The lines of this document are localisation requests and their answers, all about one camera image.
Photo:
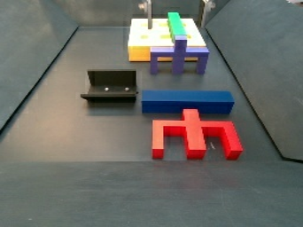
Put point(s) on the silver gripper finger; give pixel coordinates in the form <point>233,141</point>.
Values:
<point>146,5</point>
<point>209,5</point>

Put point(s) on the blue rectangular block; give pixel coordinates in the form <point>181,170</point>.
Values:
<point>171,101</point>

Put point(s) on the yellow white peg board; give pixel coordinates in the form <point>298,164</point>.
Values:
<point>145,38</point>

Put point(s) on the green rectangular block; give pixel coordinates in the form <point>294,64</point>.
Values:
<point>177,29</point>

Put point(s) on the purple fork-shaped block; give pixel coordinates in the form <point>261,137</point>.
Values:
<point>179,53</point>

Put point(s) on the red fork-shaped block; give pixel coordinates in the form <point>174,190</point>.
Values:
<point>195,130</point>

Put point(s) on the black angle bracket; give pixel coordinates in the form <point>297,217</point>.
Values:
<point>111,84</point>

